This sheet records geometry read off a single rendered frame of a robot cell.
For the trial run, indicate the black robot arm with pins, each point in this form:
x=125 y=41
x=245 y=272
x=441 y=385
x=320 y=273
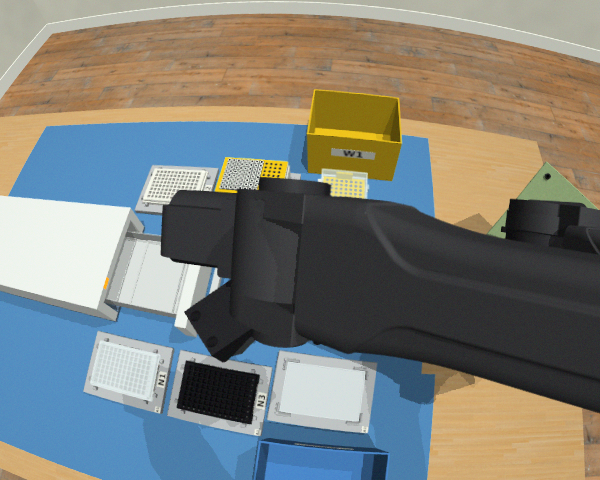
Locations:
x=378 y=277

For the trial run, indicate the white multi-well plate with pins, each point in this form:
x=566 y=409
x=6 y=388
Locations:
x=128 y=379
x=168 y=184

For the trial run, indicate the blue open-top bin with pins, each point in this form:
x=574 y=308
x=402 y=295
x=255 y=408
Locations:
x=279 y=460

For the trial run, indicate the blue flat mat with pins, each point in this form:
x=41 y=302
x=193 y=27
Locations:
x=45 y=350

